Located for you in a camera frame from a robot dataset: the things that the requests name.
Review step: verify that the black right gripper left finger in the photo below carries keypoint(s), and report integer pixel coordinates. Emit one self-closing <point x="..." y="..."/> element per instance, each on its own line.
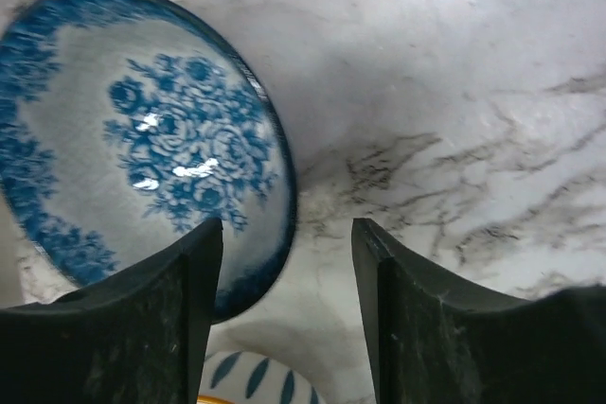
<point x="138" y="336"/>

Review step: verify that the beige speckled bowl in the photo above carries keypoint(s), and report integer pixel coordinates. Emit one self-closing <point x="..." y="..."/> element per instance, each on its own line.
<point x="249" y="377"/>

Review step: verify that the blue and white bowl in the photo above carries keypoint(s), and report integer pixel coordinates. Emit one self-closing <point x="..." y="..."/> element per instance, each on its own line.
<point x="127" y="123"/>

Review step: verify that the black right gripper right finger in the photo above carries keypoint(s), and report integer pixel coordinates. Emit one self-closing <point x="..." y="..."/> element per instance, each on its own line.
<point x="433" y="336"/>

